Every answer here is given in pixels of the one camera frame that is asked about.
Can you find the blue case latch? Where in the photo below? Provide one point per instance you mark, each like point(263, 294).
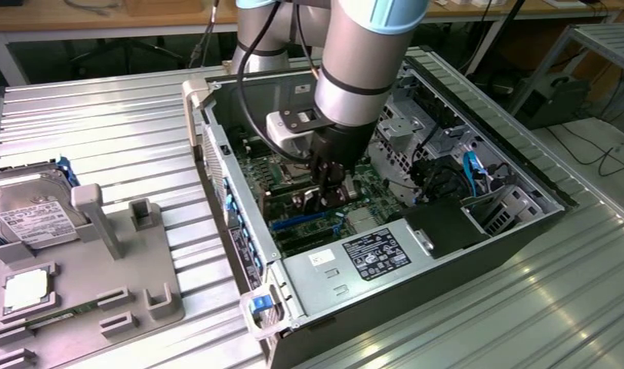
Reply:
point(259, 303)

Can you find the grey plastic parts rack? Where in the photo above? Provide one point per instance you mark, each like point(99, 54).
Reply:
point(85, 276)

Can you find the black floor equipment box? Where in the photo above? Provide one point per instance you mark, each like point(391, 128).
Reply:
point(553, 104)

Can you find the blue expansion slot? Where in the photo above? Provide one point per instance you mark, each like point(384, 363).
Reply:
point(296, 221)

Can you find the black plastic air shroud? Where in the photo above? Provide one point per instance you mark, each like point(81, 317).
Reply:
point(439, 227)

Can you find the blue disk caddy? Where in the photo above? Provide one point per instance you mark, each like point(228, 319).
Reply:
point(65, 173)

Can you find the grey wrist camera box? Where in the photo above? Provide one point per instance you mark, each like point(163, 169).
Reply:
point(286, 134)

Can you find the green motherboard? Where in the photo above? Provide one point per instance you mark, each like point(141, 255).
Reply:
point(311, 234)

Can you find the silver disk bay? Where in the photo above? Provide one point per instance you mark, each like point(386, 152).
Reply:
point(517, 203)

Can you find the green RAM stick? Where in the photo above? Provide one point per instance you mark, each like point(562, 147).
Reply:
point(60, 316)

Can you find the graphics card with black fan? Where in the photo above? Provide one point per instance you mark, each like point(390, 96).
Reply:
point(286, 198)

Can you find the silver chipset heatsink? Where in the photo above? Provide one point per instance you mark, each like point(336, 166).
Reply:
point(363, 221)

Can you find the silver CPU chip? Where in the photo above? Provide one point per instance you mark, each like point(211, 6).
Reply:
point(28, 289)

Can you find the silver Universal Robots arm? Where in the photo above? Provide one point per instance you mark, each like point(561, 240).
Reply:
point(352, 57)

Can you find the CPU socket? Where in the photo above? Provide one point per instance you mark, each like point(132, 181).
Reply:
point(291, 171)

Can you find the wooden desk with white legs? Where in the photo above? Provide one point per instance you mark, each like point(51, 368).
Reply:
point(35, 21)

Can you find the grey power supply unit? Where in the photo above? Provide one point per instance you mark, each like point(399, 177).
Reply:
point(342, 276)

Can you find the silver hard disk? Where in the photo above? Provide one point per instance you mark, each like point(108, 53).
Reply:
point(29, 215)

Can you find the grey metal drive cage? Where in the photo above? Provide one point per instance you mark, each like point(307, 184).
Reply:
point(399, 130)

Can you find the open black PC case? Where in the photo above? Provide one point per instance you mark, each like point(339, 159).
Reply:
point(444, 284)

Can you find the grey slatted side table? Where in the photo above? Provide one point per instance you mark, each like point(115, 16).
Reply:
point(609, 36)

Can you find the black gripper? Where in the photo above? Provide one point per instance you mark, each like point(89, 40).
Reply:
point(347, 146)

